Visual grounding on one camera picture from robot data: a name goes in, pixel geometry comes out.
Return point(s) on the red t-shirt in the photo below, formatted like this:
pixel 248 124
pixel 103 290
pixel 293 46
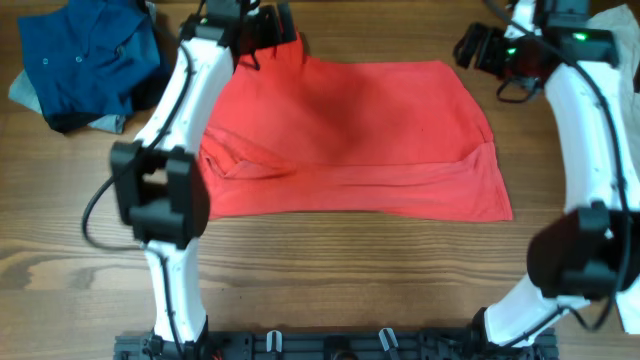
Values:
pixel 300 134

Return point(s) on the blue folded shirt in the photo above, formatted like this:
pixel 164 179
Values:
pixel 90 56

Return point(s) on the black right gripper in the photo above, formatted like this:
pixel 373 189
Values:
pixel 489 39

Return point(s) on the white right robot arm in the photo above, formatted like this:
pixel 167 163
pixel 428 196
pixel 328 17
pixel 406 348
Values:
pixel 591 253

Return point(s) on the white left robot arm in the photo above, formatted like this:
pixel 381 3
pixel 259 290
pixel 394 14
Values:
pixel 160 190

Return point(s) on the grey folded garment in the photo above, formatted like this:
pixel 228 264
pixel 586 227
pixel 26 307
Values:
pixel 22 92

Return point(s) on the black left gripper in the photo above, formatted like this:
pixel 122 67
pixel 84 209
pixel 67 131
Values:
pixel 273 36

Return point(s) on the white t-shirt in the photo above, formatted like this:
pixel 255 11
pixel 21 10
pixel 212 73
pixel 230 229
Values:
pixel 625 27

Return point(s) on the black folded garment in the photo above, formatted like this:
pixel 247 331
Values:
pixel 144 96

